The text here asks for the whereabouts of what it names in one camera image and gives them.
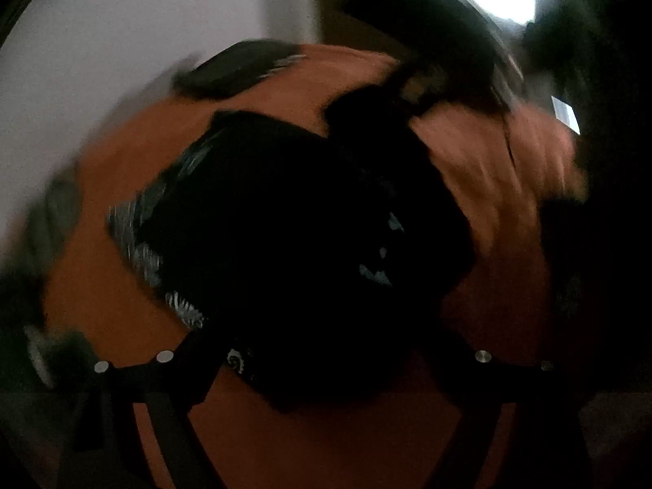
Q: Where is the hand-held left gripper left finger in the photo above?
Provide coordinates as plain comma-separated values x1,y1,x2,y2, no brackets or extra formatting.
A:
66,328,230,489

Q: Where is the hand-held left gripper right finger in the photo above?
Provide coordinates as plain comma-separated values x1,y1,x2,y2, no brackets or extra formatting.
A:
418,323,597,489

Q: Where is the black patterned cloth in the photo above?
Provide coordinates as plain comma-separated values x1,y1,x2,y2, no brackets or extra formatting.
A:
106,84,477,416

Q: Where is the white box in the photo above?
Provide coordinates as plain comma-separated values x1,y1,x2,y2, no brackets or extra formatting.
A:
550,94,582,136

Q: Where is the orange bed blanket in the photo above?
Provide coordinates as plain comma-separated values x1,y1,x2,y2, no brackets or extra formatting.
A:
38,43,586,489

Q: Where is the folded black white-print garment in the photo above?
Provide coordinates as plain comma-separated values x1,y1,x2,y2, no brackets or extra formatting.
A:
265,51,306,75

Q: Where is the grey-green fleece garment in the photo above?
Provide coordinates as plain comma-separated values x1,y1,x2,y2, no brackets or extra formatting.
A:
0,163,87,383

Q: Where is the folded plain black garment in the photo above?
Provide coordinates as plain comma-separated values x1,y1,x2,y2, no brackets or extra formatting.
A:
172,40,306,100

